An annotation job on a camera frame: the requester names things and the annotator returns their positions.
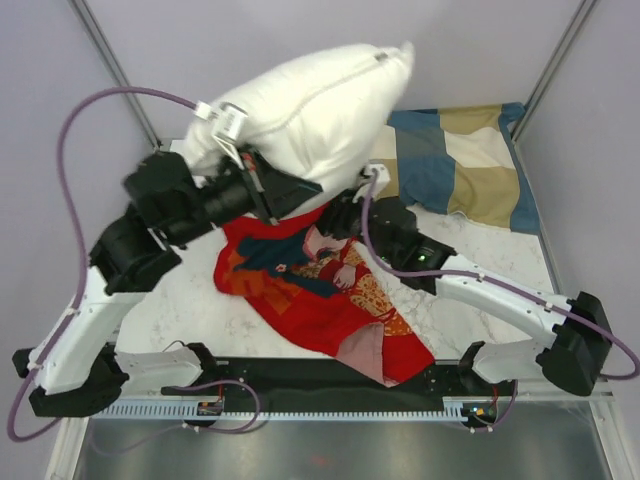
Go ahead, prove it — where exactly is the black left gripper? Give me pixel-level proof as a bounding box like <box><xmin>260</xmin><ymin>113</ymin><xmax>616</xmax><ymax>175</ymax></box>
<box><xmin>178</xmin><ymin>147</ymin><xmax>330</xmax><ymax>246</ymax></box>

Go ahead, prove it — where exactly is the right aluminium frame post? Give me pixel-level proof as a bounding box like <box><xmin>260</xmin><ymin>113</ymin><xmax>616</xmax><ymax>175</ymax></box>
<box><xmin>512</xmin><ymin>0</ymin><xmax>600</xmax><ymax>142</ymax></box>

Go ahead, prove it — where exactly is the white pillow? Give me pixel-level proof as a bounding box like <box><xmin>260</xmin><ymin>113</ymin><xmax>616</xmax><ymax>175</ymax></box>
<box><xmin>210</xmin><ymin>42</ymin><xmax>415</xmax><ymax>216</ymax></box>

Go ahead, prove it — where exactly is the left aluminium frame post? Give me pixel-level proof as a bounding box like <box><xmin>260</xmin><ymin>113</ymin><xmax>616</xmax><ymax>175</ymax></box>
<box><xmin>68</xmin><ymin>0</ymin><xmax>162</xmax><ymax>149</ymax></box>

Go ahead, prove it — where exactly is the red patterned pillowcase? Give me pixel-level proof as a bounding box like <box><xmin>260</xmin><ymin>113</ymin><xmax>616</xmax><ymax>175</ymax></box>
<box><xmin>213</xmin><ymin>208</ymin><xmax>434</xmax><ymax>387</ymax></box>

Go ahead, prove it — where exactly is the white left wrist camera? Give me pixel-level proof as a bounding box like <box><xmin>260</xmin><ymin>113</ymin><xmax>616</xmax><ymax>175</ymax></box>
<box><xmin>194</xmin><ymin>101</ymin><xmax>248</xmax><ymax>169</ymax></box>

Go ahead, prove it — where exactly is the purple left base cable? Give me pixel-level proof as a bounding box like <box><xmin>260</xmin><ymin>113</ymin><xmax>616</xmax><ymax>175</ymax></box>
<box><xmin>89</xmin><ymin>379</ymin><xmax>264</xmax><ymax>459</ymax></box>

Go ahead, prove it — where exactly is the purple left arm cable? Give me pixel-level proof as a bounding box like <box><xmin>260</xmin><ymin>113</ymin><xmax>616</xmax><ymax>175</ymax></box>
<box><xmin>7</xmin><ymin>85</ymin><xmax>201</xmax><ymax>442</ymax></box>

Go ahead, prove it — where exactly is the aluminium front rail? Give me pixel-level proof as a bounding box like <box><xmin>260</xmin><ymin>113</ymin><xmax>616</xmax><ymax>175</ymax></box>
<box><xmin>518</xmin><ymin>380</ymin><xmax>613</xmax><ymax>401</ymax></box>

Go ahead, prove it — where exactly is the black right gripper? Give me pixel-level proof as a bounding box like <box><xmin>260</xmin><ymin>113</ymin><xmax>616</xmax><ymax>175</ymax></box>
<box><xmin>307</xmin><ymin>185</ymin><xmax>395</xmax><ymax>265</ymax></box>

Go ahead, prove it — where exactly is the white slotted cable duct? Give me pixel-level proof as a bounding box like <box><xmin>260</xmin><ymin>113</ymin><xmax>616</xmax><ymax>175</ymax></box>
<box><xmin>93</xmin><ymin>398</ymin><xmax>498</xmax><ymax>422</ymax></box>

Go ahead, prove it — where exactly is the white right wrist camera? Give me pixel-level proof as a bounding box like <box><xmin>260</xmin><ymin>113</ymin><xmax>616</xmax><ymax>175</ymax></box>
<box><xmin>355</xmin><ymin>163</ymin><xmax>391</xmax><ymax>199</ymax></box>

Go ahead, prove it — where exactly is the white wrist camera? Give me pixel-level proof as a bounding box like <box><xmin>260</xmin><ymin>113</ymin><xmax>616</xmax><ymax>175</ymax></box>
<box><xmin>355</xmin><ymin>163</ymin><xmax>391</xmax><ymax>199</ymax></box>
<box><xmin>194</xmin><ymin>101</ymin><xmax>248</xmax><ymax>169</ymax></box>

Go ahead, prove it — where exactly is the aluminium frame post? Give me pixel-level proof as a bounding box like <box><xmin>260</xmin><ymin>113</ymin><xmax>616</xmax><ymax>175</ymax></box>
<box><xmin>68</xmin><ymin>0</ymin><xmax>162</xmax><ymax>149</ymax></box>
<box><xmin>512</xmin><ymin>0</ymin><xmax>600</xmax><ymax>142</ymax></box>

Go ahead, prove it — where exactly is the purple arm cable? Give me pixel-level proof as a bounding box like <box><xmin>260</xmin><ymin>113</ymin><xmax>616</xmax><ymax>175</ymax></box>
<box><xmin>7</xmin><ymin>85</ymin><xmax>201</xmax><ymax>442</ymax></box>
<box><xmin>360</xmin><ymin>172</ymin><xmax>640</xmax><ymax>382</ymax></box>

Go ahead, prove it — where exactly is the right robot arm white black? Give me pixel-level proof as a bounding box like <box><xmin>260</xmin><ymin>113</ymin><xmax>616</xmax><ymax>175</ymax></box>
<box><xmin>318</xmin><ymin>191</ymin><xmax>612</xmax><ymax>397</ymax></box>

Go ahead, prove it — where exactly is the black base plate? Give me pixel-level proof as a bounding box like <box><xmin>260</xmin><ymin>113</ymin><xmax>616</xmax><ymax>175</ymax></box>
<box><xmin>159</xmin><ymin>355</ymin><xmax>519</xmax><ymax>416</ymax></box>

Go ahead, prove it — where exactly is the blue beige checkered pillow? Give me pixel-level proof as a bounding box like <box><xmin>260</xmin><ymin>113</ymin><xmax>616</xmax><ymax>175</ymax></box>
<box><xmin>371</xmin><ymin>102</ymin><xmax>541</xmax><ymax>235</ymax></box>

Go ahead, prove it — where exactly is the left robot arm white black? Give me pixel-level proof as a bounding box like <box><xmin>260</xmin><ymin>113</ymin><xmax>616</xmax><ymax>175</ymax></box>
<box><xmin>13</xmin><ymin>148</ymin><xmax>323</xmax><ymax>418</ymax></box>

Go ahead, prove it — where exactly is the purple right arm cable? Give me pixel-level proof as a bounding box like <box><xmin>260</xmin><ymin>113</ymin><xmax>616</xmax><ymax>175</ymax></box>
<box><xmin>360</xmin><ymin>172</ymin><xmax>640</xmax><ymax>382</ymax></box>

